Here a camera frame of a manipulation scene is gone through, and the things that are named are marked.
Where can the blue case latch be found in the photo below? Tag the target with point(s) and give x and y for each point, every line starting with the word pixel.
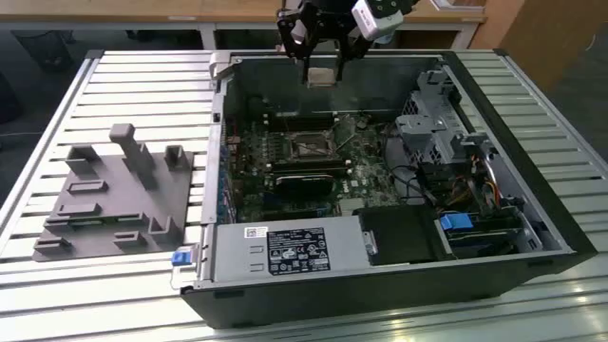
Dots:
pixel 180 259

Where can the black mesh waste bin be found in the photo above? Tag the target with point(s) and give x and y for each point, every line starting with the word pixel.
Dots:
pixel 44 50

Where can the black open PC case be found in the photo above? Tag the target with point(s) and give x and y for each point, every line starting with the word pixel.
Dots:
pixel 332 303

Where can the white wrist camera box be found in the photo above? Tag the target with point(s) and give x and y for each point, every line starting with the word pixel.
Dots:
pixel 368 21

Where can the black graphics card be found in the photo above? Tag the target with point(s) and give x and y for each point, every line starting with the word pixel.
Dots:
pixel 304 185

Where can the green RAM stick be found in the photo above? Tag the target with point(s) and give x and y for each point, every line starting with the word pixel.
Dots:
pixel 89 222

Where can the silver metal drive cage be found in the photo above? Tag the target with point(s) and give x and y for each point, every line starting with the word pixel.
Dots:
pixel 422 142

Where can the wooden cabinet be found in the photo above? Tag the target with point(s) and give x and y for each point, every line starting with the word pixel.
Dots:
pixel 545 35

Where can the small silver heatsink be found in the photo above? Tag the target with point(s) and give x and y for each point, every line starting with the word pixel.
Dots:
pixel 350 206

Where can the small square CPU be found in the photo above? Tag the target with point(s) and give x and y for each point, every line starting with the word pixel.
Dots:
pixel 321 76

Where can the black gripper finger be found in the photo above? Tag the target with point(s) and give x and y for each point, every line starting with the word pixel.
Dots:
pixel 296 51
pixel 353 50

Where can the black hard disk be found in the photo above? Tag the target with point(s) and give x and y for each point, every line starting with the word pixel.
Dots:
pixel 480 239

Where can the green motherboard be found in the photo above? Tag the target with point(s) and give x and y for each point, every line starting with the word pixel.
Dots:
pixel 365 178

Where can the CPU socket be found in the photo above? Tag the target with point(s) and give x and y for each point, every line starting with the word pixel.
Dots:
pixel 310 149

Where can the grey power supply unit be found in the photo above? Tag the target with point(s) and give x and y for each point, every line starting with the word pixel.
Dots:
pixel 237 256

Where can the blue disk carrier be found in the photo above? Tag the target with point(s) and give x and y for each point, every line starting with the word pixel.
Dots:
pixel 456 222

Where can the black RAM slot bank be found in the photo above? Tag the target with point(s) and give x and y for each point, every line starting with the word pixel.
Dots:
pixel 298 123
pixel 308 167

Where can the grey plastic parts rack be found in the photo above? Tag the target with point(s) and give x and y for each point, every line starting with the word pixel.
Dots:
pixel 118 199

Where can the black plastic shroud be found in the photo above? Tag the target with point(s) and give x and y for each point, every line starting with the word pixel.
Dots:
pixel 398 235

